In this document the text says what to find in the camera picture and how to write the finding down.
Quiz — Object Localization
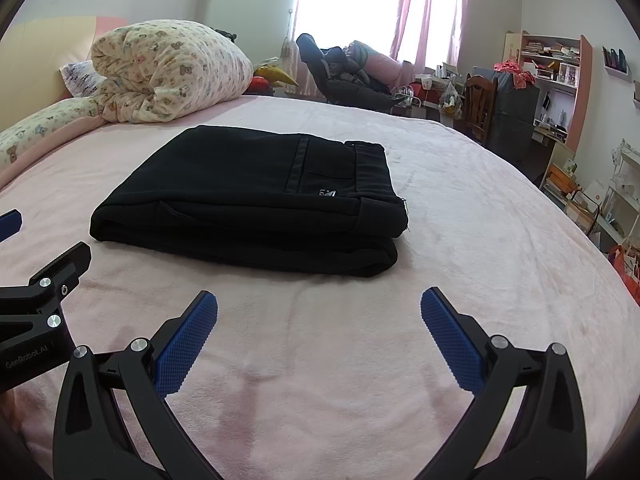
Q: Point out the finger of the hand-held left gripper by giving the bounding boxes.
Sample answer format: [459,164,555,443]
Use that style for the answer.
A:
[0,209,23,242]
[0,241,92,348]

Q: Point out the white storage rack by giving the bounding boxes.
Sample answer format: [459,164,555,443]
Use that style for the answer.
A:
[600,140,640,241]

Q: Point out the wooden chair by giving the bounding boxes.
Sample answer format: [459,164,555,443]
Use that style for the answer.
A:
[462,72,501,148]

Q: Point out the black pants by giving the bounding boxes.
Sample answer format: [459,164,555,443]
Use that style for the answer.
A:
[89,125,410,278]

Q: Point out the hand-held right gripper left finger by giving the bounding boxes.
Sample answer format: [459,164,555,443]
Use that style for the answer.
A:
[52,290,219,480]

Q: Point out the dark reclining chair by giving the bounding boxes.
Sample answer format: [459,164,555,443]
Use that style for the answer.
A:
[296,33,406,113]

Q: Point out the pink and white bookshelf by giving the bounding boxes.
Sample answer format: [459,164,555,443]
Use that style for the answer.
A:
[505,30,594,153]

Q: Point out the pink bed blanket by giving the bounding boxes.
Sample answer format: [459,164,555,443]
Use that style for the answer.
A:
[0,92,640,480]

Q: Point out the pink curtain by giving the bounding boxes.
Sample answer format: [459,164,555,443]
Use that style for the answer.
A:
[390,0,471,68]

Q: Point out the dark grey cabinet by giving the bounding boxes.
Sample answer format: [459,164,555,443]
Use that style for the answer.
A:
[492,67,542,161]

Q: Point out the purple print pillow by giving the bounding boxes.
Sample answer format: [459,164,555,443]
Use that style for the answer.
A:
[59,59,108,98]

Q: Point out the pink cushion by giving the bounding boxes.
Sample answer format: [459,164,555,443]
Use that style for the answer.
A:
[367,52,407,91]

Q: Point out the red patterned cloth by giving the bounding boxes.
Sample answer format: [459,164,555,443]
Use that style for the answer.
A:
[494,59,537,88]

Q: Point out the pile of clothes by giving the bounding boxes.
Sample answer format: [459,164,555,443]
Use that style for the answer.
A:
[325,40,386,92]

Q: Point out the bear print pillow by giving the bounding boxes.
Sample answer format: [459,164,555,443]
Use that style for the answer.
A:
[0,96,108,181]

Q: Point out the orange shopping bag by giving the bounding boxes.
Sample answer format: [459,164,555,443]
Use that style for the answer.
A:
[607,245,640,301]

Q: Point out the clear plastic bag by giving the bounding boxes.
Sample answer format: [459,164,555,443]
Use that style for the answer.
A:
[439,80,463,116]

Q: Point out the yellow toy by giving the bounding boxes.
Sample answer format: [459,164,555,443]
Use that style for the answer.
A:
[254,62,299,87]

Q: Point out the bright window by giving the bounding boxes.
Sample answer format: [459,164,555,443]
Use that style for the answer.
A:
[295,0,406,61]

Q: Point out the orange boxes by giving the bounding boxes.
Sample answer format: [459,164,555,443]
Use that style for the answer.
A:
[542,162,583,201]

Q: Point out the cream and pink headboard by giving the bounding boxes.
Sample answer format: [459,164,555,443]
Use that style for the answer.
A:
[0,16,131,133]

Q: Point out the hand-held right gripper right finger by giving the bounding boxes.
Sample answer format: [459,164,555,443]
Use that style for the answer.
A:
[420,287,587,480]

